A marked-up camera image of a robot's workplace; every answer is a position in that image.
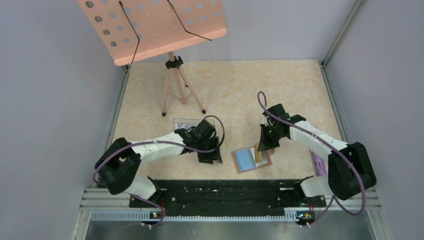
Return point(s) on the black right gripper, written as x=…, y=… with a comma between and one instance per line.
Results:
x=265, y=144

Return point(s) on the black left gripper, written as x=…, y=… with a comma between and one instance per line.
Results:
x=215, y=155

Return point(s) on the yellow credit card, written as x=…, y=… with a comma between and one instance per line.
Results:
x=258, y=156

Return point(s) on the clear plastic card box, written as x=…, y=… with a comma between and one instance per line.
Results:
x=191, y=122

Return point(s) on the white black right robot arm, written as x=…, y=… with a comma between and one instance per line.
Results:
x=349, y=166

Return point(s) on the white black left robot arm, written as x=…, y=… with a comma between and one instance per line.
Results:
x=117, y=168

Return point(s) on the silver credit cards stack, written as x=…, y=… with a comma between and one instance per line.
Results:
x=178, y=126

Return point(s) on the purple glitter microphone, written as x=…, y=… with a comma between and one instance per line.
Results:
x=319, y=165

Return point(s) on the pink music stand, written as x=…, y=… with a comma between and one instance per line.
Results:
x=135, y=30

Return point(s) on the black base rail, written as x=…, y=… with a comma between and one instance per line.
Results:
x=232, y=198

